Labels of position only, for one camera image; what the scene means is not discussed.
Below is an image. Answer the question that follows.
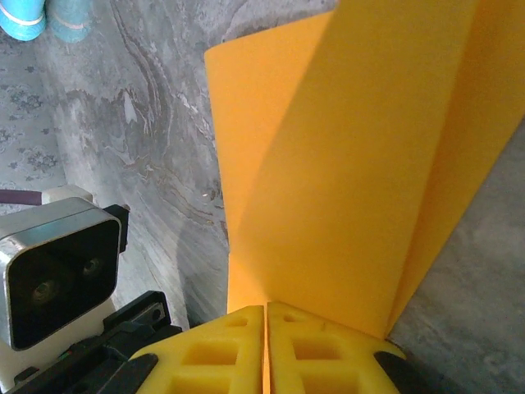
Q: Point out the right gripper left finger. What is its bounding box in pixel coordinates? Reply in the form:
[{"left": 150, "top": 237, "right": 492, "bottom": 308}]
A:
[{"left": 122, "top": 305, "right": 266, "bottom": 394}]

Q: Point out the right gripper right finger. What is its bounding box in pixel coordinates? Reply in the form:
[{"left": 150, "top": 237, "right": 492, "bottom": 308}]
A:
[{"left": 266, "top": 301, "right": 415, "bottom": 394}]

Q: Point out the light blue cylinder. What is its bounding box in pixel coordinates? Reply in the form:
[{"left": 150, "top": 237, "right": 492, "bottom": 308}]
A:
[{"left": 0, "top": 0, "right": 47, "bottom": 41}]

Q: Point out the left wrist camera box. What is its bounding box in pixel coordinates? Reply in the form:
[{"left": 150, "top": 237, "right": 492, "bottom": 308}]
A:
[{"left": 0, "top": 184, "right": 131, "bottom": 387}]

